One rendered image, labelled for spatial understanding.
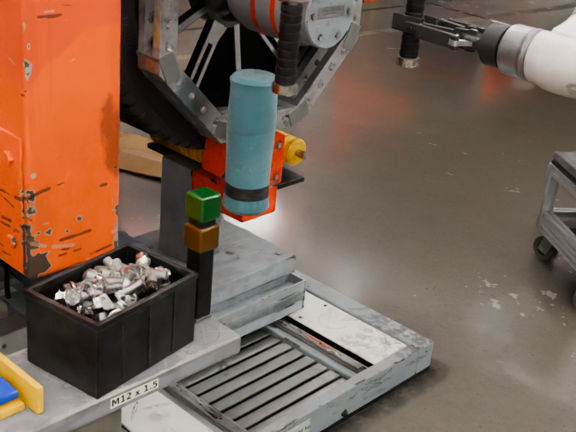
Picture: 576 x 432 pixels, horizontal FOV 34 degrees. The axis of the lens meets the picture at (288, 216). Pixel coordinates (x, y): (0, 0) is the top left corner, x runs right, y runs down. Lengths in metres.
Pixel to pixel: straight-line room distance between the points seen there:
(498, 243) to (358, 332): 0.87
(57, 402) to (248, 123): 0.64
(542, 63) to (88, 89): 0.73
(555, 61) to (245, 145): 0.55
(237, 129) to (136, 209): 1.26
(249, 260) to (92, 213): 0.76
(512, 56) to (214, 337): 0.69
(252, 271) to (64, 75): 0.89
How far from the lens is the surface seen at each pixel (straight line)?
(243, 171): 1.70
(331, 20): 1.70
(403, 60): 1.80
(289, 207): 2.97
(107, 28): 1.35
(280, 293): 2.13
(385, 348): 2.14
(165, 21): 1.63
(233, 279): 2.05
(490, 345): 2.39
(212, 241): 1.39
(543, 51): 1.61
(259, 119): 1.66
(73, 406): 1.27
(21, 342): 1.57
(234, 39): 1.90
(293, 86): 1.55
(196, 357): 1.37
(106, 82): 1.37
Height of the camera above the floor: 1.20
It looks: 24 degrees down
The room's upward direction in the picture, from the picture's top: 5 degrees clockwise
